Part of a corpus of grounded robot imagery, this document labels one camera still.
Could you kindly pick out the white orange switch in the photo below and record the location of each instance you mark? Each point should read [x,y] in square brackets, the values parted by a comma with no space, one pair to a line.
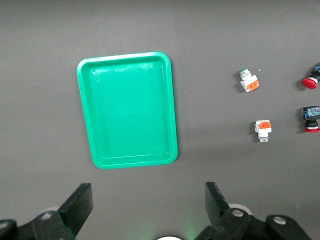
[262,128]
[248,82]

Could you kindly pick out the red push button black body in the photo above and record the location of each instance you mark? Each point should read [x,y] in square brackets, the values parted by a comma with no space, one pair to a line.
[311,112]
[310,83]

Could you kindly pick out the green plastic tray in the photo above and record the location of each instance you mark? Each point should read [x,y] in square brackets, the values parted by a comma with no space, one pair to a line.
[130,112]

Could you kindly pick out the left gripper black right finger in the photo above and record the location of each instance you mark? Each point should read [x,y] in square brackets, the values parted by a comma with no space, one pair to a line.
[220,207]

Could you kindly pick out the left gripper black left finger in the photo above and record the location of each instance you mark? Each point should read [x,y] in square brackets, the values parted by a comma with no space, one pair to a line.
[72,212]

